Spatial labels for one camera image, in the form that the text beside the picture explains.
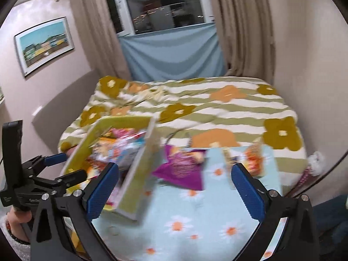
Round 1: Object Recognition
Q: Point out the left hand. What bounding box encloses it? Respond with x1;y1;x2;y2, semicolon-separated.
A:
7;207;32;242

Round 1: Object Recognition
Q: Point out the grey headboard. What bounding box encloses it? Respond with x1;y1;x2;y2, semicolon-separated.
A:
32;70;101;153

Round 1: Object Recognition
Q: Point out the white fuzzy left sleeve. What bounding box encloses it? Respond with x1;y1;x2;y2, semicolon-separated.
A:
1;215;30;260

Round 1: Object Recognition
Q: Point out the blue white red snack bag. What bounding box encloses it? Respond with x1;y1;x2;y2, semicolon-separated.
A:
89;129;146;171

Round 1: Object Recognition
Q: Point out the yellow green cardboard box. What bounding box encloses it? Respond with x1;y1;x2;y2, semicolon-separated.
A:
60;115;161;221

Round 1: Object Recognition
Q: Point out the white yellow chips bag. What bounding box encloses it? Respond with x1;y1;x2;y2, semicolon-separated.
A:
222;137;264;190

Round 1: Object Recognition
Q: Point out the light blue daisy tablecloth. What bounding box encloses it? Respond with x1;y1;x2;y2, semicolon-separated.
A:
93;148;258;260

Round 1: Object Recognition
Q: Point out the purple orange snack bag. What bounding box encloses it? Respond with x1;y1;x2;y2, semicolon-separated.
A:
152;145;207;191

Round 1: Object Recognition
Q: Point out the framed houses picture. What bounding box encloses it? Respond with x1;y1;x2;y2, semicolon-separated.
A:
14;17;74;77

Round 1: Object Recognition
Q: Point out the green striped floral blanket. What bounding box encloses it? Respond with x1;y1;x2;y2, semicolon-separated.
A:
58;76;307;192

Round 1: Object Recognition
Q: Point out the beige left curtain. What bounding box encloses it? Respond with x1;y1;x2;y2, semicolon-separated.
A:
70;0;132;81

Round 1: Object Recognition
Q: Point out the beige curtain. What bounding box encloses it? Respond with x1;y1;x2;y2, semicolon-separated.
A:
210;0;275;83
70;0;132;81

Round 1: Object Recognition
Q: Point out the blue hanging cloth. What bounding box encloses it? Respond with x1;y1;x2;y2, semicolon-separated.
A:
119;22;227;82

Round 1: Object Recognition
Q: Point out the window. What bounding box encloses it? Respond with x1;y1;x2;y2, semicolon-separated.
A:
107;0;214;37

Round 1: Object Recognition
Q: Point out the beige right curtain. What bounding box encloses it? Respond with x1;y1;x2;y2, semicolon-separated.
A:
210;0;275;83

